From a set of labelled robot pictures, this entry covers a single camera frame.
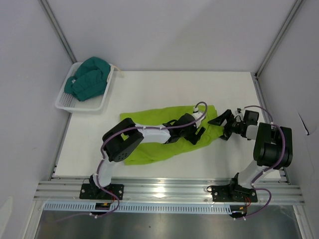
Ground aluminium frame post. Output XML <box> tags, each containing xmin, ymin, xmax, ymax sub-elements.
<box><xmin>38</xmin><ymin>0</ymin><xmax>77</xmax><ymax>63</ymax></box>
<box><xmin>254</xmin><ymin>0</ymin><xmax>306</xmax><ymax>80</ymax></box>

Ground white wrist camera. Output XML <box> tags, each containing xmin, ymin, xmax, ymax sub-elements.
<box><xmin>192</xmin><ymin>107</ymin><xmax>205</xmax><ymax>128</ymax></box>
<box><xmin>234</xmin><ymin>108</ymin><xmax>245</xmax><ymax>122</ymax></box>

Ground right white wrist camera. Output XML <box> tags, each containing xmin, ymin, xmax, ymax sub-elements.
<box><xmin>234</xmin><ymin>108</ymin><xmax>245</xmax><ymax>122</ymax></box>

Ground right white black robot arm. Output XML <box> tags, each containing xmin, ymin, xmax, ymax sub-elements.
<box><xmin>208</xmin><ymin>108</ymin><xmax>293</xmax><ymax>201</ymax></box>

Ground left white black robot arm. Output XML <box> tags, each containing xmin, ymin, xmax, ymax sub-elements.
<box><xmin>89</xmin><ymin>110</ymin><xmax>206</xmax><ymax>199</ymax></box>

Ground white slotted cable duct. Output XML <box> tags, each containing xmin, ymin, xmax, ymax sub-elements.
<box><xmin>43</xmin><ymin>201</ymin><xmax>232</xmax><ymax>215</ymax></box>

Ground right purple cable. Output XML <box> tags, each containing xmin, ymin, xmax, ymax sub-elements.
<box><xmin>234</xmin><ymin>106</ymin><xmax>286</xmax><ymax>221</ymax></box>

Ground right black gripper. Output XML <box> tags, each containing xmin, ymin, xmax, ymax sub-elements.
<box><xmin>208</xmin><ymin>110</ymin><xmax>244</xmax><ymax>140</ymax></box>

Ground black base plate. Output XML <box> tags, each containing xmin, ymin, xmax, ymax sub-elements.
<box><xmin>79</xmin><ymin>183</ymin><xmax>124</xmax><ymax>200</ymax></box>
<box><xmin>206</xmin><ymin>185</ymin><xmax>258</xmax><ymax>203</ymax></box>

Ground teal green shorts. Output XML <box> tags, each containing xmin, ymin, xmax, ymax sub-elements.
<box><xmin>64</xmin><ymin>57</ymin><xmax>111</xmax><ymax>102</ymax></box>

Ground white plastic basket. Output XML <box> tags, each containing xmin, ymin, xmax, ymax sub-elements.
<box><xmin>55</xmin><ymin>57</ymin><xmax>118</xmax><ymax>114</ymax></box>

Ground purple cable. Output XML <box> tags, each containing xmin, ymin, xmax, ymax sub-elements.
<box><xmin>96</xmin><ymin>101</ymin><xmax>209</xmax><ymax>220</ymax></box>
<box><xmin>234</xmin><ymin>106</ymin><xmax>286</xmax><ymax>221</ymax></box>

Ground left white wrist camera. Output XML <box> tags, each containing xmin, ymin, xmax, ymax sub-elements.
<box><xmin>192</xmin><ymin>107</ymin><xmax>205</xmax><ymax>128</ymax></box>

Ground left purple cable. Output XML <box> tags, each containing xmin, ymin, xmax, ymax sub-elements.
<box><xmin>96</xmin><ymin>101</ymin><xmax>209</xmax><ymax>220</ymax></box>

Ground left aluminium frame post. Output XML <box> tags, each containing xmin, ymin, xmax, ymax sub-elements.
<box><xmin>38</xmin><ymin>0</ymin><xmax>77</xmax><ymax>63</ymax></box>

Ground aluminium mounting rail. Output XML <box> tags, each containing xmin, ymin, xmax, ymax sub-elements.
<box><xmin>33</xmin><ymin>178</ymin><xmax>305</xmax><ymax>205</ymax></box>

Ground right aluminium frame post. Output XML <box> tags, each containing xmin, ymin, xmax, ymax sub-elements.
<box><xmin>254</xmin><ymin>0</ymin><xmax>306</xmax><ymax>80</ymax></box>

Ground lime green shorts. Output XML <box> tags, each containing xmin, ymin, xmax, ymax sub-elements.
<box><xmin>120</xmin><ymin>105</ymin><xmax>223</xmax><ymax>166</ymax></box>

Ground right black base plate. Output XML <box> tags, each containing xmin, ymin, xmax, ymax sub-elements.
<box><xmin>206</xmin><ymin>185</ymin><xmax>258</xmax><ymax>203</ymax></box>

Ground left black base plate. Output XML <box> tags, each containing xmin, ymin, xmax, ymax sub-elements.
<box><xmin>79</xmin><ymin>183</ymin><xmax>124</xmax><ymax>200</ymax></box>

